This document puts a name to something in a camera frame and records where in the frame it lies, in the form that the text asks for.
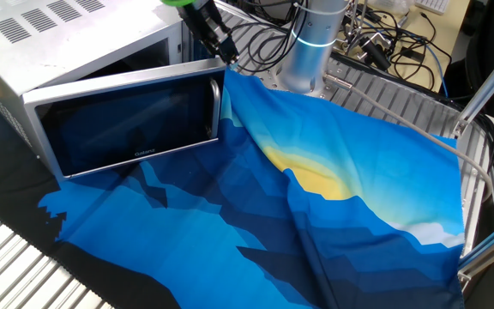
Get black camera on clamp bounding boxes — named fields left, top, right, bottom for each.
left=356, top=32, right=392, bottom=72

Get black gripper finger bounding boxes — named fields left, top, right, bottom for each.
left=217, top=36, right=241, bottom=66

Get aluminium frame strut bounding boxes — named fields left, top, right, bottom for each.
left=451, top=32, right=494, bottom=139

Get blue mountain print cloth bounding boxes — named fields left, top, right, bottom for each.
left=0, top=68, right=467, bottom=309

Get wooden desk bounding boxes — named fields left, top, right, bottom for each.
left=332, top=0, right=473, bottom=94

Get blue aluminium rail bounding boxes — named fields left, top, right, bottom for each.
left=456, top=212, right=494, bottom=282

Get silver microwave body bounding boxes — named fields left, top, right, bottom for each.
left=0, top=0, right=208, bottom=173

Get white keyboard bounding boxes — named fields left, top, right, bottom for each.
left=413, top=0, right=450, bottom=16

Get black office chair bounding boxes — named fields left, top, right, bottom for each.
left=465, top=0, right=494, bottom=87

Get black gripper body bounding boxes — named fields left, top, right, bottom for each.
left=177, top=0, right=233, bottom=55

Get black desk cables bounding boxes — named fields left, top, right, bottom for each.
left=358, top=8, right=454, bottom=91

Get grey hose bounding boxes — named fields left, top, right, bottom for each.
left=323, top=72, right=494, bottom=203

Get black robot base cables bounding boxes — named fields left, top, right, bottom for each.
left=225, top=0, right=316, bottom=75

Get silver robot mounting plate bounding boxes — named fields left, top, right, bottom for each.
left=255, top=55, right=353, bottom=102

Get blue cable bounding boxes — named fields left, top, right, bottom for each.
left=422, top=42, right=449, bottom=99

